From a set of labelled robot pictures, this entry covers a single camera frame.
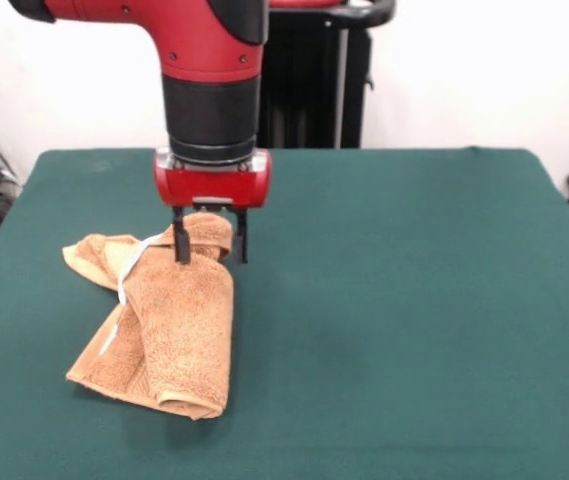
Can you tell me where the dark green table cloth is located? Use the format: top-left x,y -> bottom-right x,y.
0,146 -> 569,480

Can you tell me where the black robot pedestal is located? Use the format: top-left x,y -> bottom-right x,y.
258,0 -> 396,150

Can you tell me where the tan terry towel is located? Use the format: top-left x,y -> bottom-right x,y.
61,212 -> 236,422

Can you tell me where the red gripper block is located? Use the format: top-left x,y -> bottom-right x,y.
152,146 -> 274,266

